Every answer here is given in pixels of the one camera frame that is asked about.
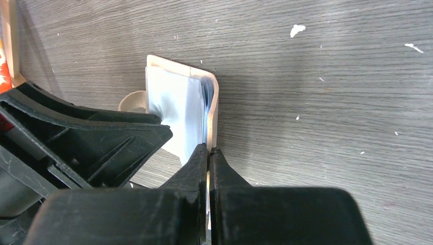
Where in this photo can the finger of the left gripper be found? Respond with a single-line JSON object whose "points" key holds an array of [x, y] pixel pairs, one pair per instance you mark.
{"points": [[61, 145]]}

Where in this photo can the beige leather card holder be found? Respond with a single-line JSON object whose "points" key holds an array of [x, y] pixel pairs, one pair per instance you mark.
{"points": [[186, 99]]}

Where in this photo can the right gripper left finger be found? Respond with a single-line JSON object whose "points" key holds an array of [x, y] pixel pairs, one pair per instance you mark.
{"points": [[174, 213]]}

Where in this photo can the orange floral fabric bag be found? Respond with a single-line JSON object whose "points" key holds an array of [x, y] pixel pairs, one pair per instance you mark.
{"points": [[6, 84]]}

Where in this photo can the wooden clothes rack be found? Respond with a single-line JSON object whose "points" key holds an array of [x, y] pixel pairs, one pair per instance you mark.
{"points": [[11, 40]]}

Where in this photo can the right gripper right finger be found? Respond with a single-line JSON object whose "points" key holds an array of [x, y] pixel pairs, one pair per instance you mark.
{"points": [[244, 214]]}

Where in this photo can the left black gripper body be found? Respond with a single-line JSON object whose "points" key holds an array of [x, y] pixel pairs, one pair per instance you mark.
{"points": [[20, 189]]}

